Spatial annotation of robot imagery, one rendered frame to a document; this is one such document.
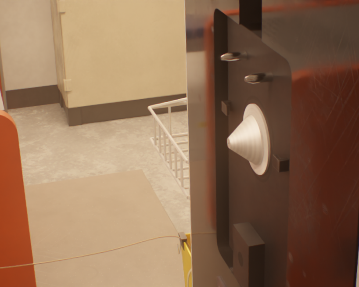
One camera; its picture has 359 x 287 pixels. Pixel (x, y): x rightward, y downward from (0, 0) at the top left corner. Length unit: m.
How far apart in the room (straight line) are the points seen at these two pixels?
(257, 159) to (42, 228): 0.96
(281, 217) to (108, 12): 3.18
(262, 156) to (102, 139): 3.12
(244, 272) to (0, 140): 0.39
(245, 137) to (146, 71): 3.25
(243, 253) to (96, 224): 0.88
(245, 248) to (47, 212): 0.97
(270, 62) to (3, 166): 0.47
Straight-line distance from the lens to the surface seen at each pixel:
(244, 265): 0.76
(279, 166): 0.65
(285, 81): 0.64
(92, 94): 3.92
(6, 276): 1.11
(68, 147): 3.75
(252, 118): 0.70
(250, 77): 0.65
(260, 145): 0.69
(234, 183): 0.79
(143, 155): 3.61
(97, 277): 1.45
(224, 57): 0.71
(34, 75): 4.24
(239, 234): 0.75
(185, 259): 1.11
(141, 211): 1.64
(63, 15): 3.78
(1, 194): 1.05
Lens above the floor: 1.49
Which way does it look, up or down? 23 degrees down
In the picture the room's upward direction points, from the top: 2 degrees counter-clockwise
